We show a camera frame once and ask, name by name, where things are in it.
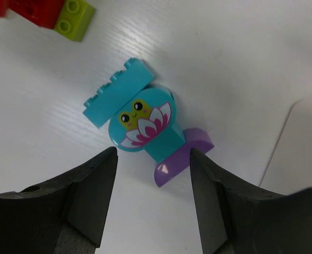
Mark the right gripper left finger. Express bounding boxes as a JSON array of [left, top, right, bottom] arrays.
[[0, 147, 118, 253]]

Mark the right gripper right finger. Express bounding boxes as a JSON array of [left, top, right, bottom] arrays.
[[190, 149, 312, 253]]

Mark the purple curved lego base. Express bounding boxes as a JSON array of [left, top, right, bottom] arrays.
[[154, 128, 214, 187]]

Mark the teal character lego figure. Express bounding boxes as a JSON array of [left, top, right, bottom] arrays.
[[83, 58, 186, 162]]

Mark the red yellow green lego pile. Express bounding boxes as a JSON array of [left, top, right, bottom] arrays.
[[0, 0, 96, 42]]

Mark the right white divided tray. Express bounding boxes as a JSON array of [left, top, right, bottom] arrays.
[[260, 98, 312, 195]]

